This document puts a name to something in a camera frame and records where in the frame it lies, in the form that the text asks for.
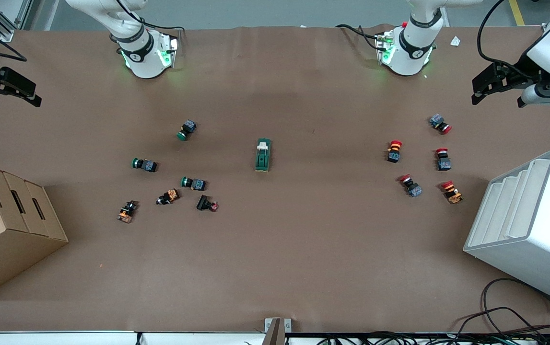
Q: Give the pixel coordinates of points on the red mushroom button grey body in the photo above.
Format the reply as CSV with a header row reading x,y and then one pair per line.
x,y
443,163
438,121
413,188

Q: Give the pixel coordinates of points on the black selector switch orange body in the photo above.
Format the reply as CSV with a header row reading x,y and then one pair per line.
x,y
127,212
169,196

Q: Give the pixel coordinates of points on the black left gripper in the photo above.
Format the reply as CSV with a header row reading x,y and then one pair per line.
x,y
525,65

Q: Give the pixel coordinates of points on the black switch with red button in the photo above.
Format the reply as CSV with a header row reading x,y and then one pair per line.
x,y
204,203

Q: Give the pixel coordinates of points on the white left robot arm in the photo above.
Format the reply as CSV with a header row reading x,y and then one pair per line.
x,y
414,45

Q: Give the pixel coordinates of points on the green push button switch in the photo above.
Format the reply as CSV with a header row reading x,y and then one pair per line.
x,y
187,128
146,165
195,184

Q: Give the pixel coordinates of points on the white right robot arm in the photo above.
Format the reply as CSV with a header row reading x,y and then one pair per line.
x,y
145,55

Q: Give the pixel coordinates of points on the grey metal bracket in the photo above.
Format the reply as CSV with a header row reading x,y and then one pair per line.
x,y
277,328

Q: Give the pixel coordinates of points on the white table edge rail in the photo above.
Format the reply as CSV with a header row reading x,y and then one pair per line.
x,y
64,339

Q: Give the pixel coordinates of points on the green load switch white lever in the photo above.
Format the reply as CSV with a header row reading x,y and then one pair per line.
x,y
263,160

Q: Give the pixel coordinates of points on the small white paper scrap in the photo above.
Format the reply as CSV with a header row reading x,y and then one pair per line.
x,y
455,41

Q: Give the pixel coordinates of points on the brown paper table mat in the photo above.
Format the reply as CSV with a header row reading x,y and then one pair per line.
x,y
303,239

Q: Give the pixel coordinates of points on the white plastic stepped rack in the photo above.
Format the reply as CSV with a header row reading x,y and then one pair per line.
x,y
543,249

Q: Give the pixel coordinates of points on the red mushroom button orange body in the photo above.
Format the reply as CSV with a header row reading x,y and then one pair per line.
x,y
452,194
393,153

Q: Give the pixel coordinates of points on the aluminium frame post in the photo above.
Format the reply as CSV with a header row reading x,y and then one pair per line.
x,y
5,35

